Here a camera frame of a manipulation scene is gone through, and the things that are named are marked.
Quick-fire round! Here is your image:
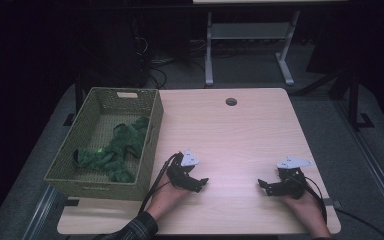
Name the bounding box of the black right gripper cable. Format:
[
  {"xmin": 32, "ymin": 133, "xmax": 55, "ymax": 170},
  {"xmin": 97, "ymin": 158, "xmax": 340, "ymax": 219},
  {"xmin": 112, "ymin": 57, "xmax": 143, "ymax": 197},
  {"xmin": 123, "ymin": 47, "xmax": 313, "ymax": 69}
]
[{"xmin": 296, "ymin": 174, "xmax": 328, "ymax": 225}]

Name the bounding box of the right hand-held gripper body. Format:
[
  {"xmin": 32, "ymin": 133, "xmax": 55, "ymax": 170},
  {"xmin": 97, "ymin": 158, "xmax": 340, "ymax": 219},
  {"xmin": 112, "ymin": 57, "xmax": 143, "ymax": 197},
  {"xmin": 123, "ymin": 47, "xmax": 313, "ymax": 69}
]
[{"xmin": 273, "ymin": 155, "xmax": 314, "ymax": 200}]

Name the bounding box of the tangle of floor cables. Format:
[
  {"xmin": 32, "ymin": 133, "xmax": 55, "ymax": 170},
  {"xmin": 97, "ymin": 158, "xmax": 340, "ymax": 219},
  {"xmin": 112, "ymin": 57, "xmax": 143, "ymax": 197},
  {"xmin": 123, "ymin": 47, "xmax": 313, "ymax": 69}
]
[{"xmin": 136, "ymin": 34, "xmax": 208, "ymax": 90}]

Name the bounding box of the dark computer tower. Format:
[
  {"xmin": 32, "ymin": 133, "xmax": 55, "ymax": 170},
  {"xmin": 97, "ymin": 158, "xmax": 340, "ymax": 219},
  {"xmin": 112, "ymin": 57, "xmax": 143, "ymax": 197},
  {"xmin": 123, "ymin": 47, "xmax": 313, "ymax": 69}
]
[{"xmin": 86, "ymin": 13, "xmax": 149, "ymax": 89}]

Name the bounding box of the grey metal stand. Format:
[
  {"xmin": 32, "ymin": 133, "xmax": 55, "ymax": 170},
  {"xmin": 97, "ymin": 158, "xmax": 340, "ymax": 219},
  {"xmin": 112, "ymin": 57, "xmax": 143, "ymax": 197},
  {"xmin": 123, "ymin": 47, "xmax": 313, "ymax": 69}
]
[{"xmin": 203, "ymin": 9, "xmax": 301, "ymax": 87}]

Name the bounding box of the green fuzzy cloth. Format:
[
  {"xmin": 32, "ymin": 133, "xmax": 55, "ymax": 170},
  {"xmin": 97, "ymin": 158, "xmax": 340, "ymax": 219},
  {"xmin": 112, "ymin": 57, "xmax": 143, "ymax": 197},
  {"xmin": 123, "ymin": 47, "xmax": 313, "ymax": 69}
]
[{"xmin": 73, "ymin": 115, "xmax": 150, "ymax": 184}]

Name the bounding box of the person's right hand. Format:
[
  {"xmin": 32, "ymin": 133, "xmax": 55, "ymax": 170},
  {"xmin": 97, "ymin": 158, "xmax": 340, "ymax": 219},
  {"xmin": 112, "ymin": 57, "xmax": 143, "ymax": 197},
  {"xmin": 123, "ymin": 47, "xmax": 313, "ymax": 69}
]
[{"xmin": 281, "ymin": 193, "xmax": 326, "ymax": 231}]

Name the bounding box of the aluminium floor rail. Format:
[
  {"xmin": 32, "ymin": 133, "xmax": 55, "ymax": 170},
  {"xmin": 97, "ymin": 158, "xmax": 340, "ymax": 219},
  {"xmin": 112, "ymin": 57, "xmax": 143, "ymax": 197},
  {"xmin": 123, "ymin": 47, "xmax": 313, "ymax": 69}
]
[
  {"xmin": 333, "ymin": 99, "xmax": 384, "ymax": 232},
  {"xmin": 21, "ymin": 184, "xmax": 60, "ymax": 240}
]

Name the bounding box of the person's left hand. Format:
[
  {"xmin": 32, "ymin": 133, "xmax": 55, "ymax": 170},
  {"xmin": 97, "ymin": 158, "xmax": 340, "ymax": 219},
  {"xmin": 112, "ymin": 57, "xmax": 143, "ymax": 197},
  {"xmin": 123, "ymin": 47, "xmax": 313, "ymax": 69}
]
[{"xmin": 146, "ymin": 178, "xmax": 191, "ymax": 219}]

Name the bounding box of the black floor cable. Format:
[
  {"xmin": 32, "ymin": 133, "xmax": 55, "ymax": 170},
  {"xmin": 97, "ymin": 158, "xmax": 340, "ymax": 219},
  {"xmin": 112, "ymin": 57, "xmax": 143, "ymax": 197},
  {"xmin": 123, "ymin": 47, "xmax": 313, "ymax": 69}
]
[{"xmin": 333, "ymin": 207, "xmax": 384, "ymax": 240}]

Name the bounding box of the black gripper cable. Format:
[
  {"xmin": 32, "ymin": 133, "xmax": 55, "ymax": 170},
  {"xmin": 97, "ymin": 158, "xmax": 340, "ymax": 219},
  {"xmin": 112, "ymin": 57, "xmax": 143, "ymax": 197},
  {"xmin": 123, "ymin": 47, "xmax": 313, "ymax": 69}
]
[
  {"xmin": 138, "ymin": 152, "xmax": 183, "ymax": 215},
  {"xmin": 296, "ymin": 174, "xmax": 328, "ymax": 225}
]

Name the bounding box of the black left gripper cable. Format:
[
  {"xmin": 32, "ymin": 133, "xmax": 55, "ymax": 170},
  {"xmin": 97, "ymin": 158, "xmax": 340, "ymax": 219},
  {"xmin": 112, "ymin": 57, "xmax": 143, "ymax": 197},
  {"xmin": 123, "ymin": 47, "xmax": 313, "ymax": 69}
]
[{"xmin": 138, "ymin": 152, "xmax": 183, "ymax": 215}]

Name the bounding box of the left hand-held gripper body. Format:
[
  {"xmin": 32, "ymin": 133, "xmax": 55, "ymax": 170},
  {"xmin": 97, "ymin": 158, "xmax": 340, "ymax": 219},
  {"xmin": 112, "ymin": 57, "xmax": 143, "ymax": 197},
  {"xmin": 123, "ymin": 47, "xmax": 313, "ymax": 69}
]
[{"xmin": 165, "ymin": 148, "xmax": 201, "ymax": 191}]

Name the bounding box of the green woven basket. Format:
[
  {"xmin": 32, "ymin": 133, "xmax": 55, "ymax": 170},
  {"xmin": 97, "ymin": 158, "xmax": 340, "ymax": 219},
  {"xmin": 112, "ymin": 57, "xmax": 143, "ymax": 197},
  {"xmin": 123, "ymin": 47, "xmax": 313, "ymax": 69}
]
[{"xmin": 43, "ymin": 87, "xmax": 165, "ymax": 202}]

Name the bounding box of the grey tape strip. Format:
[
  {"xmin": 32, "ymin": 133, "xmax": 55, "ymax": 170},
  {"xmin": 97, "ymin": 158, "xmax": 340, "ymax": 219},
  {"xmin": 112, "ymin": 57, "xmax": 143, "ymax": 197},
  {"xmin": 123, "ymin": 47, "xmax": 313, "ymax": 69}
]
[{"xmin": 316, "ymin": 197, "xmax": 342, "ymax": 209}]

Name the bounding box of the black metal stand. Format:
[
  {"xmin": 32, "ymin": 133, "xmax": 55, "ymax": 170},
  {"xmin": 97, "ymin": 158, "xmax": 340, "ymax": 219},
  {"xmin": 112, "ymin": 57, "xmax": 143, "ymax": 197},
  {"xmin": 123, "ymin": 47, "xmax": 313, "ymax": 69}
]
[{"xmin": 293, "ymin": 63, "xmax": 376, "ymax": 132}]

